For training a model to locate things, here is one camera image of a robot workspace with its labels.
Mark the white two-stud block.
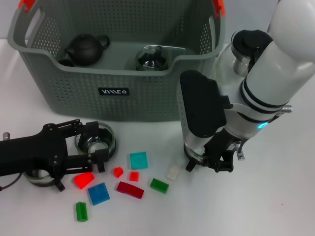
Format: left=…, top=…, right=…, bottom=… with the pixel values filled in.
left=166, top=165, right=180, bottom=181

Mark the dark clay teapot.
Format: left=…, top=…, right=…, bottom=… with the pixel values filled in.
left=64, top=33, right=111, bottom=66

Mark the orange bin handle clip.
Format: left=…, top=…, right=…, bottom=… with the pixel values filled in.
left=213, top=0, right=226, bottom=19
left=18, top=0, right=35, bottom=12

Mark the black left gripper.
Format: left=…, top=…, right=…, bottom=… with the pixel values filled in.
left=0, top=118, right=109, bottom=180

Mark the dark red long block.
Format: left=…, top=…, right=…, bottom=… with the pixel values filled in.
left=116, top=181, right=145, bottom=199

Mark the teal square block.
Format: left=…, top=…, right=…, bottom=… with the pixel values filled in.
left=129, top=151, right=149, bottom=171

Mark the green rectangular block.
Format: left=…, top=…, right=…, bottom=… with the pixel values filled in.
left=150, top=178, right=170, bottom=194
left=75, top=201, right=89, bottom=223

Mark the blue square block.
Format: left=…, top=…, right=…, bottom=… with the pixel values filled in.
left=88, top=182, right=111, bottom=206

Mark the grey perforated plastic storage bin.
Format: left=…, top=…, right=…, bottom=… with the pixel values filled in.
left=7, top=0, right=226, bottom=122

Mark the thin flat grey plate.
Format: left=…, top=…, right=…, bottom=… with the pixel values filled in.
left=157, top=45, right=187, bottom=51

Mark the glass teacup with black holder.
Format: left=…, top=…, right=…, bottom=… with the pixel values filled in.
left=183, top=144, right=206, bottom=173
left=135, top=45, right=170, bottom=72
left=73, top=122, right=116, bottom=174
left=24, top=169, right=66, bottom=192

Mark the orange-red wedge block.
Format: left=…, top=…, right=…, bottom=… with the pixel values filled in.
left=73, top=172, right=95, bottom=189

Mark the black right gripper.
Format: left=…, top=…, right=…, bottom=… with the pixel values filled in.
left=203, top=128, right=241, bottom=174

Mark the glass carafe with black handle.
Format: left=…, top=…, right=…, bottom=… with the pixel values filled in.
left=214, top=29, right=274, bottom=87

